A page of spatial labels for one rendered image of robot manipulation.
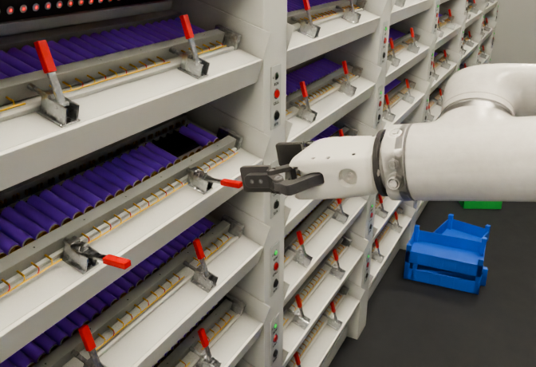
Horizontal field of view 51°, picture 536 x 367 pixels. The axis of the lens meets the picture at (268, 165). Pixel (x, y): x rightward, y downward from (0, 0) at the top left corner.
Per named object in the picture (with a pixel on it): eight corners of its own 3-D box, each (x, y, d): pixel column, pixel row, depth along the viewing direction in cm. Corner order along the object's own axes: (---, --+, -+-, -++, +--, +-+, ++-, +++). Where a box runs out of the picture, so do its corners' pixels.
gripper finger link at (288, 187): (313, 196, 58) (268, 195, 61) (344, 171, 64) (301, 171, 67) (311, 186, 57) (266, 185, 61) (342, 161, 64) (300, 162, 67)
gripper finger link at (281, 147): (325, 165, 71) (278, 167, 74) (333, 157, 73) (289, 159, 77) (321, 141, 70) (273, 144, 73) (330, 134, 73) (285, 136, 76)
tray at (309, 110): (370, 96, 166) (388, 53, 160) (279, 163, 117) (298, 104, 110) (311, 69, 172) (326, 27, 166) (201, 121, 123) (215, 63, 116)
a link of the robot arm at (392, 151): (407, 214, 58) (380, 214, 59) (427, 184, 65) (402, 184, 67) (398, 137, 56) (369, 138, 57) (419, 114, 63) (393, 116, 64)
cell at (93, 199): (69, 187, 83) (103, 207, 81) (60, 191, 81) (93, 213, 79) (71, 177, 82) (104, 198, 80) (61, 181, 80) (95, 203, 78)
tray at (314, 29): (375, 32, 159) (393, -16, 152) (280, 72, 109) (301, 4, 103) (313, 5, 165) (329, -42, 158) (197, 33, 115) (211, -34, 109)
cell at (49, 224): (24, 208, 76) (59, 232, 74) (13, 214, 74) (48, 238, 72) (25, 198, 75) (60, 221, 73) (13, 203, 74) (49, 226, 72)
